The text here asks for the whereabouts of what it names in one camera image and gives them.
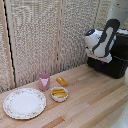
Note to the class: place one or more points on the white oval bowl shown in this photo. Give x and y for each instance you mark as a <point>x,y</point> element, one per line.
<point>59,99</point>

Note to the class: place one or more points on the white black Franka arm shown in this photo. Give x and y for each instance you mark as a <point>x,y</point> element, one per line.
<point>105,35</point>

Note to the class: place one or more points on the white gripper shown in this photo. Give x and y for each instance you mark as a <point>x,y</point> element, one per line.
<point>100,57</point>

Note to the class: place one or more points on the yellow bread piece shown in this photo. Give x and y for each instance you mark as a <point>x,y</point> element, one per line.
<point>60,95</point>
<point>58,90</point>
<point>62,81</point>

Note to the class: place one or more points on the pink cup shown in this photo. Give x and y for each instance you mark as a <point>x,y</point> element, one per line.
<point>43,82</point>

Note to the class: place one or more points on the white floral rim plate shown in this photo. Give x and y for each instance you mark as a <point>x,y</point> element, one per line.
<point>24,103</point>

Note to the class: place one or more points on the black air fryer drawer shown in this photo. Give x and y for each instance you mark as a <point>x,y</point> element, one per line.
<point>111,70</point>

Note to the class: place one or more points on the woven beige screen panel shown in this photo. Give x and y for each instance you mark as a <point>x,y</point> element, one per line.
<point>33,36</point>
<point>3,50</point>
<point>76,30</point>

